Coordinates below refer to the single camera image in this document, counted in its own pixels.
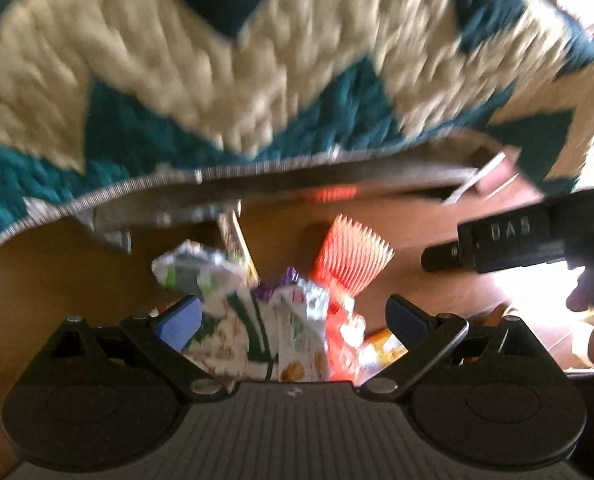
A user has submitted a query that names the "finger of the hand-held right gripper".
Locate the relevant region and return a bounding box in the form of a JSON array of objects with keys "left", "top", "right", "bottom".
[{"left": 421, "top": 242, "right": 462, "bottom": 274}]

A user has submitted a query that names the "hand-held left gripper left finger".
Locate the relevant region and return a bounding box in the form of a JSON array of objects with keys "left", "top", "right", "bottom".
[{"left": 52, "top": 295, "right": 228, "bottom": 402}]

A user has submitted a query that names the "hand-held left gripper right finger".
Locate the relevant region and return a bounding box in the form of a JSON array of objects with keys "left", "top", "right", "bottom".
[{"left": 359, "top": 296, "right": 548, "bottom": 403}]

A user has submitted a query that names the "clear plastic wrapper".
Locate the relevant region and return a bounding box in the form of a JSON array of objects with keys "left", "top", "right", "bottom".
[{"left": 151, "top": 240, "right": 250, "bottom": 306}]

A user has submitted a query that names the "red orange foil wrapper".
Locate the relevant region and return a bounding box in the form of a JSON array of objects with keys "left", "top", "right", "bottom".
[{"left": 324, "top": 290, "right": 373, "bottom": 382}]

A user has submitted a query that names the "red ridged paper cup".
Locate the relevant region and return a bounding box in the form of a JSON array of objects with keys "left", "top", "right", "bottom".
[{"left": 311, "top": 214, "right": 397, "bottom": 298}]

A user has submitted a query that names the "white cookie print snack wrapper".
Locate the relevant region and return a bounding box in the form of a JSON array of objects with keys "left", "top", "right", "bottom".
[{"left": 187, "top": 266, "right": 332, "bottom": 382}]

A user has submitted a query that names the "yellow orange snack wrapper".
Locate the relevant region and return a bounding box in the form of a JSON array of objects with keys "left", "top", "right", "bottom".
[{"left": 364, "top": 327, "right": 409, "bottom": 377}]

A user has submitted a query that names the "beige snack packet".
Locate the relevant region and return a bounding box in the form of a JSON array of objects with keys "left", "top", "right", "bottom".
[{"left": 216, "top": 209, "right": 259, "bottom": 282}]

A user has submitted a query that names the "teal and cream zigzag blanket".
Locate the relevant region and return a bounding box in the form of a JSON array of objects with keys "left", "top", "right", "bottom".
[{"left": 0, "top": 0, "right": 594, "bottom": 266}]

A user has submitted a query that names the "metal bed frame rail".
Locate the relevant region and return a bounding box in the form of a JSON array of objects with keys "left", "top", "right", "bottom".
[{"left": 91, "top": 130, "right": 480, "bottom": 257}]

